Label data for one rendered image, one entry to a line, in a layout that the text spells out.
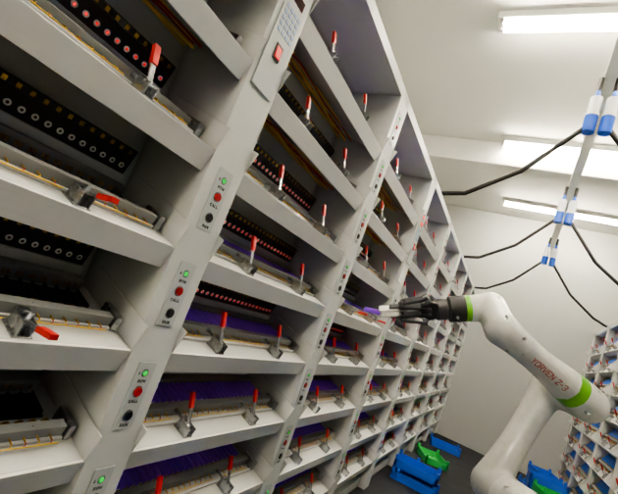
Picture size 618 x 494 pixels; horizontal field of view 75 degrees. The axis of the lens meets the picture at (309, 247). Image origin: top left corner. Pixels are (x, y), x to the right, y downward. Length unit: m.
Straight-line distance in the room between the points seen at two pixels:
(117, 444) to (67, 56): 0.63
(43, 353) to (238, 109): 0.52
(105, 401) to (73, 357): 0.12
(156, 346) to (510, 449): 1.33
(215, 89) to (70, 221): 0.39
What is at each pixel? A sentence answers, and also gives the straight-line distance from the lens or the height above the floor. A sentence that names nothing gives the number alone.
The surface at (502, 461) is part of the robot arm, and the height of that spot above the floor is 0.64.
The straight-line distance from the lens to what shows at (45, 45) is 0.62.
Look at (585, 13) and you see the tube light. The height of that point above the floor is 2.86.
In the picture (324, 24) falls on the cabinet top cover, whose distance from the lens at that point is 1.39.
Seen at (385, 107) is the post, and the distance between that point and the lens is 1.55.
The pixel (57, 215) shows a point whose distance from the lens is 0.64.
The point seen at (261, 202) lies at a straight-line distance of 0.92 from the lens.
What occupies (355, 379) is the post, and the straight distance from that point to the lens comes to 2.02.
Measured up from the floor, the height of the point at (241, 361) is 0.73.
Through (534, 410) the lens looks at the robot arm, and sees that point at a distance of 1.77.
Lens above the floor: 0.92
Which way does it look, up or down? 8 degrees up
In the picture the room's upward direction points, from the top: 20 degrees clockwise
